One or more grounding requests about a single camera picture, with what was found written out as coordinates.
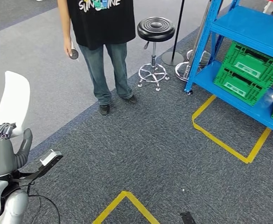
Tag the chrome barrier stanchion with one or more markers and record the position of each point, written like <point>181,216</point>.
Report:
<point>181,72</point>

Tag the person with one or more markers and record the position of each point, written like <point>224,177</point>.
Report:
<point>103,24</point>

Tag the black pole stanchion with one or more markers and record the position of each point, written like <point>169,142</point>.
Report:
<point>172,58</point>

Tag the white curved plastic part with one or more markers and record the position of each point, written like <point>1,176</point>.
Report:
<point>12,99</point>

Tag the black camera bracket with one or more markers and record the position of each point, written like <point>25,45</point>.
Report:
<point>33,174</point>

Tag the black round disc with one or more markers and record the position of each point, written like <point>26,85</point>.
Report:
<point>75,54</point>

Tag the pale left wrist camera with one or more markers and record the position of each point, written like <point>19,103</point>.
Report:
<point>47,157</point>

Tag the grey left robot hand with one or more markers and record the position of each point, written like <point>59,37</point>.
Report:
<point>1,157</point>

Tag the person's right hand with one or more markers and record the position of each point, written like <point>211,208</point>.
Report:
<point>68,46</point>

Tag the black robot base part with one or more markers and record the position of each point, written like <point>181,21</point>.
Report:
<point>187,218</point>

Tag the black stool chrome base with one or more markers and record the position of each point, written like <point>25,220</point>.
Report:
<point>156,29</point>

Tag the yellow floor tape square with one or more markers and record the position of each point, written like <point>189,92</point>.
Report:
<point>220,142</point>

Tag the blue metal shelf rack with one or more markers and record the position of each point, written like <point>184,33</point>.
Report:
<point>243,31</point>

